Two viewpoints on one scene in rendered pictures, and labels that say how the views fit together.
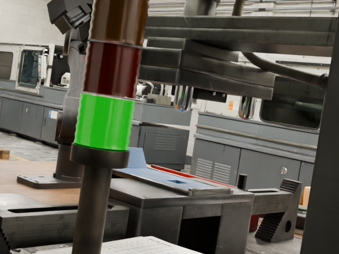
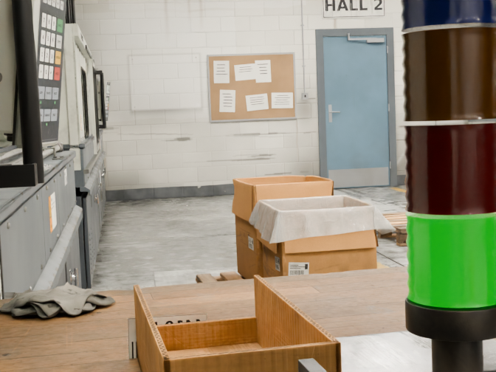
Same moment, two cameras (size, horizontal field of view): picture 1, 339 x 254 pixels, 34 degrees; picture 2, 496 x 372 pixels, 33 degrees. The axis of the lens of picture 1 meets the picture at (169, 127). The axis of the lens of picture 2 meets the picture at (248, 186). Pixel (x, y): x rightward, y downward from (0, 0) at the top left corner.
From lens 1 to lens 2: 0.11 m
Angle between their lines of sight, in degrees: 35
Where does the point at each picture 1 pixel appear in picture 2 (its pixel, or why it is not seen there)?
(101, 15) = (410, 80)
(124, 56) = (459, 143)
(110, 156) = (462, 321)
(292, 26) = not seen: outside the picture
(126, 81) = (470, 186)
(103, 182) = (463, 362)
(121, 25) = (445, 91)
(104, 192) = not seen: outside the picture
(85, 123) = (414, 265)
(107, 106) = (442, 234)
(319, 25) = not seen: outside the picture
